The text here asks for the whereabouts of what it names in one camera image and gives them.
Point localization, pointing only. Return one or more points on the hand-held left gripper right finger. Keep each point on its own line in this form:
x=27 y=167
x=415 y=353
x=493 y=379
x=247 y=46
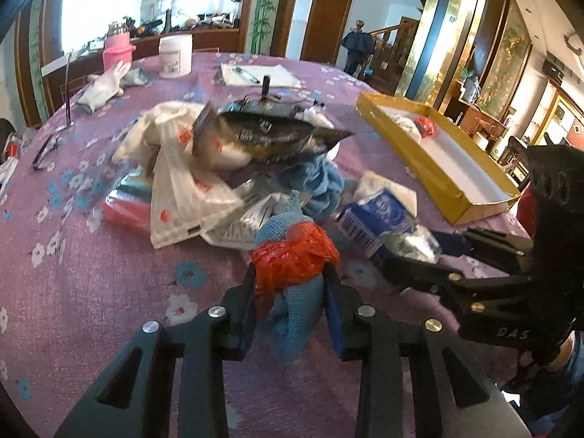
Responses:
x=332 y=319

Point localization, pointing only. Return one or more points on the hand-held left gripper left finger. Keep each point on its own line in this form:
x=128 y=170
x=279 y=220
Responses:
x=248 y=310

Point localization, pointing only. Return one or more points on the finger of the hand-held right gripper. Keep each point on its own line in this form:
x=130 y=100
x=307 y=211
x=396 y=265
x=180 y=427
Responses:
x=419 y=273
x=492 y=248

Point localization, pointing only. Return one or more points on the blue knitted cloth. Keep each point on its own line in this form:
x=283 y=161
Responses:
x=294 y=324

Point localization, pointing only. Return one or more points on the blue tissue pack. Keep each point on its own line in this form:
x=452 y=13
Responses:
x=378 y=212

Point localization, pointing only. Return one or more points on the yellow cardboard box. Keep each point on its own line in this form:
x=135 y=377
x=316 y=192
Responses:
x=461 y=173

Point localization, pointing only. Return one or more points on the blue knit cloth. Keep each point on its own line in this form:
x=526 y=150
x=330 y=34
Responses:
x=319 y=182

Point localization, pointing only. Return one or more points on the white plastic bag red print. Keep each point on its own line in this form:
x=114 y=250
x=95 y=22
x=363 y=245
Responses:
x=182 y=182

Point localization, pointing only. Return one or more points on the pink packet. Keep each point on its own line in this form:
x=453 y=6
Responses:
x=127 y=212

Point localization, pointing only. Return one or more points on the black foil bag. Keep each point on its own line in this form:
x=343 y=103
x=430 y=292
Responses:
x=269 y=137

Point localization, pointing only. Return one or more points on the wooden cabinet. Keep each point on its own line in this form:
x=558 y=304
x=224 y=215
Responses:
x=479 y=123

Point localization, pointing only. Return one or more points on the white printed tissue pack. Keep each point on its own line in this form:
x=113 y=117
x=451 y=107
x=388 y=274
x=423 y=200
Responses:
x=404 y=125

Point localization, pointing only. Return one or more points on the person's jeans leg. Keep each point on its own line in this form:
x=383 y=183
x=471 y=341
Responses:
x=547 y=401

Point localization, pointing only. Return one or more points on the landscape painting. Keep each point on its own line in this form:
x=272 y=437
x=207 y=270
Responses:
x=504 y=64

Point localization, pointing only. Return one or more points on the wooden stair railing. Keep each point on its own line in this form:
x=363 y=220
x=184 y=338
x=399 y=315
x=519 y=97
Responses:
x=392 y=50

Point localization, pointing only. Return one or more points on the gold pillar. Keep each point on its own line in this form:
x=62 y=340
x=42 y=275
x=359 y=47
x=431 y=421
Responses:
x=438 y=32

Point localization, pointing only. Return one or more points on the black electric motor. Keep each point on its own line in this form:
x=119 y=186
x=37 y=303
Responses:
x=265 y=85

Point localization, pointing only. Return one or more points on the white notebook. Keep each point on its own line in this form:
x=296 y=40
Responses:
x=273 y=76

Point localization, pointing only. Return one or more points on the black pen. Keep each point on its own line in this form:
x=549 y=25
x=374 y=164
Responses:
x=246 y=74

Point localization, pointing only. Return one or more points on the dark hanging coat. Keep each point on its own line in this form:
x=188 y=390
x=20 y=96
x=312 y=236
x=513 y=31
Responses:
x=358 y=45

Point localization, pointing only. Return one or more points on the grey cloth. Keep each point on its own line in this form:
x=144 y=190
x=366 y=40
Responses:
x=136 y=77

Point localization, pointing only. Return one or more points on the white plastic jar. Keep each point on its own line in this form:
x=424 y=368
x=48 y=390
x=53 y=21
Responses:
x=175 y=57

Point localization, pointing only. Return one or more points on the white cotton glove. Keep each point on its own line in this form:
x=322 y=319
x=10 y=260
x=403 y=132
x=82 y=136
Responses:
x=102 y=86

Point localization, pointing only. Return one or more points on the wooden door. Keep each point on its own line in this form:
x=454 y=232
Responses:
x=326 y=23

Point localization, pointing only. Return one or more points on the wooden sideboard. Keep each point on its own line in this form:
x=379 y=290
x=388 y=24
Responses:
x=200 y=39

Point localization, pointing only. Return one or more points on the eyeglasses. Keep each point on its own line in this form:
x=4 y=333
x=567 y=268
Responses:
x=69 y=100

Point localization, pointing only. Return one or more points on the pink cup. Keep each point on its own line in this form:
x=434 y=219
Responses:
x=117 y=52

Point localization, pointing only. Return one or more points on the bamboo painted panel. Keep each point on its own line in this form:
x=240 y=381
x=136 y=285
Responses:
x=262 y=9

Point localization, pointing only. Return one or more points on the large wall mirror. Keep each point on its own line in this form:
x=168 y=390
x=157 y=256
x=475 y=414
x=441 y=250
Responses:
x=150 y=0

